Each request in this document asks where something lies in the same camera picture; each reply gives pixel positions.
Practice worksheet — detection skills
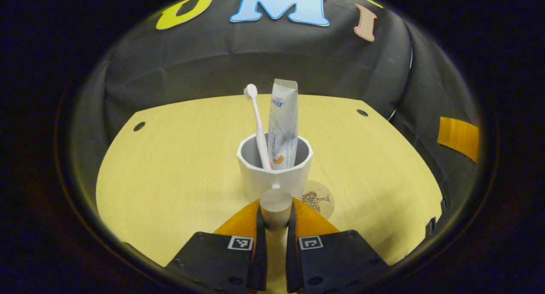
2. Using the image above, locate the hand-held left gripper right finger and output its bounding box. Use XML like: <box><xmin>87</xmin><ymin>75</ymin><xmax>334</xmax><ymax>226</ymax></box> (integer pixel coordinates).
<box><xmin>285</xmin><ymin>198</ymin><xmax>391</xmax><ymax>294</ymax></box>

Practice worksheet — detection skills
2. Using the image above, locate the wooden desktop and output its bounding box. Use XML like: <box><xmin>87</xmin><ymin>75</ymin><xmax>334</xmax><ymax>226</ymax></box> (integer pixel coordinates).
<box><xmin>96</xmin><ymin>94</ymin><xmax>444</xmax><ymax>293</ymax></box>

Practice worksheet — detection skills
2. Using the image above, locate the round cork coaster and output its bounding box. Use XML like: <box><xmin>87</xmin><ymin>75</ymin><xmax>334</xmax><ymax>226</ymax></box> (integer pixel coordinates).
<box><xmin>300</xmin><ymin>180</ymin><xmax>336</xmax><ymax>220</ymax></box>

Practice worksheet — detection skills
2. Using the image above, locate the white cup with wooden handle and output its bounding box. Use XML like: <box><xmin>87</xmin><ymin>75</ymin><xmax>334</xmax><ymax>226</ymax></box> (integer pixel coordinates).
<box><xmin>237</xmin><ymin>132</ymin><xmax>314</xmax><ymax>243</ymax></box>

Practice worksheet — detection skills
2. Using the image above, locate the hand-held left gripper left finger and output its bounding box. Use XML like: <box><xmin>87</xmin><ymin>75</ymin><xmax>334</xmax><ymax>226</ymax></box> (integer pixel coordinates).
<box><xmin>164</xmin><ymin>199</ymin><xmax>269</xmax><ymax>293</ymax></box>

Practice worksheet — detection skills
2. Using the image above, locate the pale pink toothbrush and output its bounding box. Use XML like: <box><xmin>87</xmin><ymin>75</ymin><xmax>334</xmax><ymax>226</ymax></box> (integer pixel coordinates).
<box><xmin>244</xmin><ymin>84</ymin><xmax>273</xmax><ymax>171</ymax></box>

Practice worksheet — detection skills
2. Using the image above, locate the white toothpaste tube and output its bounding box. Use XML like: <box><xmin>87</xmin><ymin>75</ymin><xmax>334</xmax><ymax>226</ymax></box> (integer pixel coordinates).
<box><xmin>267</xmin><ymin>78</ymin><xmax>299</xmax><ymax>171</ymax></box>

